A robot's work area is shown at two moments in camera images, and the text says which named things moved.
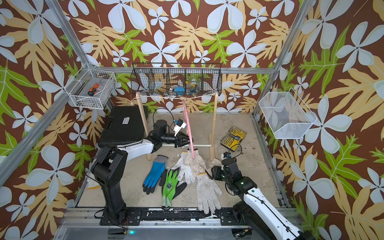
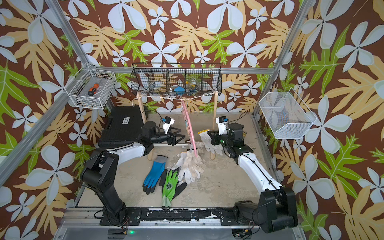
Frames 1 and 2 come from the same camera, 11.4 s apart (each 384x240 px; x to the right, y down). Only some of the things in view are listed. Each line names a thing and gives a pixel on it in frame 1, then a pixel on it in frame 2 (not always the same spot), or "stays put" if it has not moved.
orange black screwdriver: (93, 90) stays put
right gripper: (215, 173) -> (215, 138)
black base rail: (226, 216) stays put
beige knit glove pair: (196, 163) stays put
